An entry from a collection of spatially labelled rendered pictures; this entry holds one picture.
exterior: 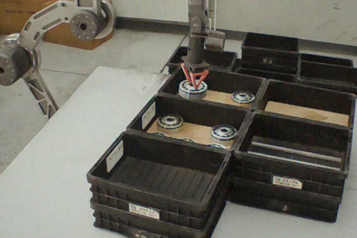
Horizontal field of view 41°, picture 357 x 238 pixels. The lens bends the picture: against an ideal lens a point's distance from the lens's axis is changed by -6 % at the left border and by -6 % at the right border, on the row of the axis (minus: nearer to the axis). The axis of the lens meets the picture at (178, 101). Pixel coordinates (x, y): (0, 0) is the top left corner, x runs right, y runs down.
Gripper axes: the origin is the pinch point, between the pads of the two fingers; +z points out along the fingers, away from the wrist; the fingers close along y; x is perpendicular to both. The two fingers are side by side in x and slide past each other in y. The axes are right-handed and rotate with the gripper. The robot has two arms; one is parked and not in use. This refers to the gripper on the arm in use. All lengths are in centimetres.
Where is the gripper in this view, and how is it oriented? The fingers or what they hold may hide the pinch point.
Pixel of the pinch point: (193, 83)
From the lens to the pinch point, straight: 188.3
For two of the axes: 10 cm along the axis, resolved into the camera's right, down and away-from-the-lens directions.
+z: -0.5, 8.7, 4.9
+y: -4.2, -4.6, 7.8
